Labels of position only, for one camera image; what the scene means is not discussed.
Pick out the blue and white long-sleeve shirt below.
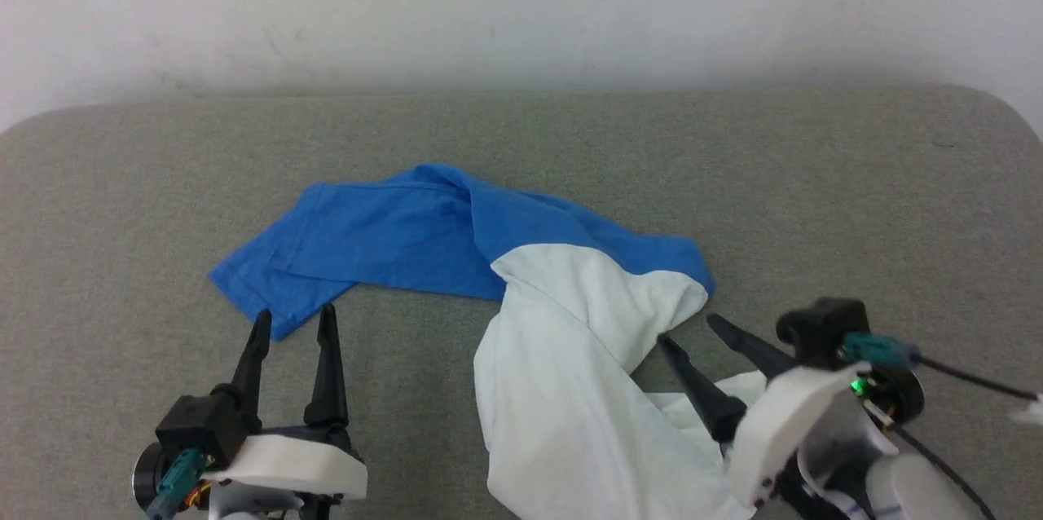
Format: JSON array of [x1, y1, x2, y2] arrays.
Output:
[[208, 163, 768, 520]]

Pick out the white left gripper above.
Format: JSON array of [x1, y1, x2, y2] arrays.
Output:
[[202, 303, 368, 520]]

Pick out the teal camera cable plug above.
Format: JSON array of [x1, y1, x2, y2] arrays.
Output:
[[147, 448, 209, 519], [842, 332, 922, 368]]

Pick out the teal left camera cable plug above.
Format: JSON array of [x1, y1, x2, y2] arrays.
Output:
[[147, 448, 209, 519]]

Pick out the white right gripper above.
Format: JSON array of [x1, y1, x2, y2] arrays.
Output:
[[656, 313, 865, 508]]

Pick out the thin black right camera cable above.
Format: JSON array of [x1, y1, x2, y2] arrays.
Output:
[[914, 352, 1043, 405]]

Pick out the teal right camera cable plug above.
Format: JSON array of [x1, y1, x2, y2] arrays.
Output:
[[842, 332, 922, 368]]

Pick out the grey-green fabric sofa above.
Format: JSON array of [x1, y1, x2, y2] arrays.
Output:
[[0, 82, 1043, 520]]

